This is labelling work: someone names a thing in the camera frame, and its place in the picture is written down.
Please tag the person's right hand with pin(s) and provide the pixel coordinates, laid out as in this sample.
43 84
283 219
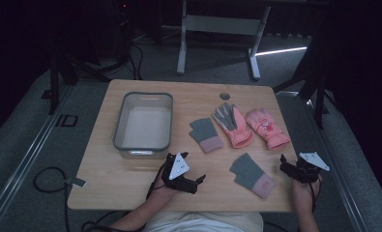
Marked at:
303 193

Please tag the black metal stand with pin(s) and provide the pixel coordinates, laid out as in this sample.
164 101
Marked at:
54 83
317 90

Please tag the grey plastic storage bin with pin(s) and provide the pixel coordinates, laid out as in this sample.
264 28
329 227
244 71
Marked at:
145 127

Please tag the person's left hand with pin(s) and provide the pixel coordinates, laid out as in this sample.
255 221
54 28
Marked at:
164 191

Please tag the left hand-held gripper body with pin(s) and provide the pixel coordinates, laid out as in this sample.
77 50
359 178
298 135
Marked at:
179 166

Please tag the pink glove with cartoon print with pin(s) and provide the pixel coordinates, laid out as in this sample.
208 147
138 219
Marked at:
266 129

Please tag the person's white shirt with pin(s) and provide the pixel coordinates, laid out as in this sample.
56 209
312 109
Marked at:
204 223

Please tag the pink glove with grey palm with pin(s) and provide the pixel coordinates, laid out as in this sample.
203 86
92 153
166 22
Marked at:
234 127

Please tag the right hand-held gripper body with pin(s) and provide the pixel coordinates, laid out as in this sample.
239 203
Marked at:
308 170

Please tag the white metal desk frame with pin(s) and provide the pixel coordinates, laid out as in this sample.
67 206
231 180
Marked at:
222 25

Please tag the small metal table clamp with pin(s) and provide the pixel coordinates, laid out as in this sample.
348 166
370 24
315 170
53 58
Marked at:
76 182

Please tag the grey knit glove pink cuff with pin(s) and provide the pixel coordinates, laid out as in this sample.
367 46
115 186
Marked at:
251 174
205 133

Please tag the metal floor rail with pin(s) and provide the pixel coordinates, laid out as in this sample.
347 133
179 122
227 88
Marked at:
24 167
337 167

